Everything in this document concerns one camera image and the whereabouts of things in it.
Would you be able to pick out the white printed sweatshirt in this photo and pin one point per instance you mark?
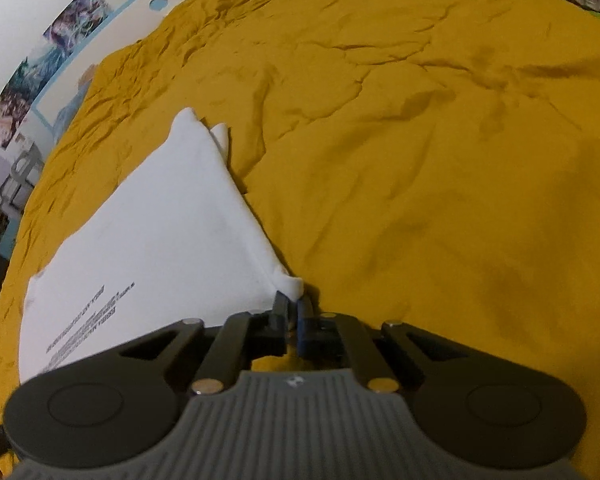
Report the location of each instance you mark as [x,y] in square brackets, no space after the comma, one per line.
[170,240]

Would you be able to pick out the mustard yellow blanket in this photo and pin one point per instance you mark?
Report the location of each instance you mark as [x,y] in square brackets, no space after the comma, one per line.
[430,160]

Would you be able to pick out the grey plastic stool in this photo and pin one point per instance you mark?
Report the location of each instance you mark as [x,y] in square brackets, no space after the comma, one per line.
[22,170]

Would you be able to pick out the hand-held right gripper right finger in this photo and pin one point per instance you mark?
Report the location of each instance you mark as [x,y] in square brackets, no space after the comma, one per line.
[304,320]

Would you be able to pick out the anime wall poster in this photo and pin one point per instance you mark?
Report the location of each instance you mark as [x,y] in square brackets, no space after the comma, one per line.
[2,120]
[35,67]
[77,17]

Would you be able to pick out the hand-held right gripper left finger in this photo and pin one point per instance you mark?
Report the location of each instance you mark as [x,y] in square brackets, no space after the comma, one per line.
[279,310]

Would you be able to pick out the blue pillow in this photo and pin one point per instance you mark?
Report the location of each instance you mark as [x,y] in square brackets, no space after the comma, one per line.
[72,102]

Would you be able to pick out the headboard with apple cutouts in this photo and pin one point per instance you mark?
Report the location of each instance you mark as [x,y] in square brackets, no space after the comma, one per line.
[130,15]

